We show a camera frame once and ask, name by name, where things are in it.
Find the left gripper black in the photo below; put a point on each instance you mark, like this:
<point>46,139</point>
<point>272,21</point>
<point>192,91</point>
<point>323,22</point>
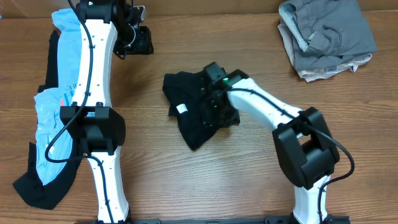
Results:
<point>143,46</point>

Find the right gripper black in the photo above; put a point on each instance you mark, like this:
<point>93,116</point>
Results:
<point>211,109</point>

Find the black t-shirt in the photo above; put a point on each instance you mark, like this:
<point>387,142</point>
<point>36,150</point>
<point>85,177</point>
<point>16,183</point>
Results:
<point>184,91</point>

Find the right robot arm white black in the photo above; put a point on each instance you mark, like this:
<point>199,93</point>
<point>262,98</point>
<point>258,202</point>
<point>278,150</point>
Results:
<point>303,143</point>

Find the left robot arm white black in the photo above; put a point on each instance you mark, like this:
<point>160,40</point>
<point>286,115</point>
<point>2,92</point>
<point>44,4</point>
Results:
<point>107,28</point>

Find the light blue t-shirt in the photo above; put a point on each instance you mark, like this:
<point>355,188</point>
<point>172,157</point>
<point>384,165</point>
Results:
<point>48,102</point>

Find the gray folded garment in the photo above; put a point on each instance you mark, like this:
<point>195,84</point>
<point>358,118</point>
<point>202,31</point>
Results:
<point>327,33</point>

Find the black garment under blue shirt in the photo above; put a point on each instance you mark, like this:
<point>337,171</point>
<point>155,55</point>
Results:
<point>29,186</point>

